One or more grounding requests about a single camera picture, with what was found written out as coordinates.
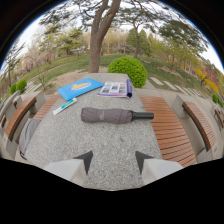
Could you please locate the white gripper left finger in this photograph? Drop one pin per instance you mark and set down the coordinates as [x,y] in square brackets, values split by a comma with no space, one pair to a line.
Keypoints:
[68,168]

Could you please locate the round green bush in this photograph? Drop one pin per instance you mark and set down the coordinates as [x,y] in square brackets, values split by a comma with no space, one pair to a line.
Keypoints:
[128,69]

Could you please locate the blue document folder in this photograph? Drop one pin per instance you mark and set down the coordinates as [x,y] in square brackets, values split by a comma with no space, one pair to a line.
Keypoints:
[79,87]

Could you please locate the leaning tree with branches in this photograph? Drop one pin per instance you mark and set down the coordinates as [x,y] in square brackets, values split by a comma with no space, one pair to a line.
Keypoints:
[137,36]

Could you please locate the grey folded umbrella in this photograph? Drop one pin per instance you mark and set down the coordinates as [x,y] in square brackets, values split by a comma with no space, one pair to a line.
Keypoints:
[111,115]

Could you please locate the small trimmed green shrub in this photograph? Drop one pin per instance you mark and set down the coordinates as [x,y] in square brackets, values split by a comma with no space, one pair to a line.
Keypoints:
[21,85]
[13,88]

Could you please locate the large tree trunk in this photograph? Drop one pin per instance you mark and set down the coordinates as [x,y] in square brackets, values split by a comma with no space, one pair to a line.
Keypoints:
[98,35]

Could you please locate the partly rolled purple poster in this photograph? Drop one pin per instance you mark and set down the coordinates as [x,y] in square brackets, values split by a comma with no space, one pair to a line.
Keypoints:
[116,89]

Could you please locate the yellow leafed shrub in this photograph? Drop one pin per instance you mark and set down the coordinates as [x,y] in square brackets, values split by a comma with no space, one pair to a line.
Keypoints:
[208,81]

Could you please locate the wooden slat bench seat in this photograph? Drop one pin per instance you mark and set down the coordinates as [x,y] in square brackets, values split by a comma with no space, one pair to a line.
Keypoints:
[46,107]
[168,130]

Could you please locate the white teal toothpaste tube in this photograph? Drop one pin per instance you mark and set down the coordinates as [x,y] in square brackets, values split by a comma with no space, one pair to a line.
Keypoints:
[64,106]

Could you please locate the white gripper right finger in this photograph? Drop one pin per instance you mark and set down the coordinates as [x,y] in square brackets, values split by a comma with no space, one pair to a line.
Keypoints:
[156,167]

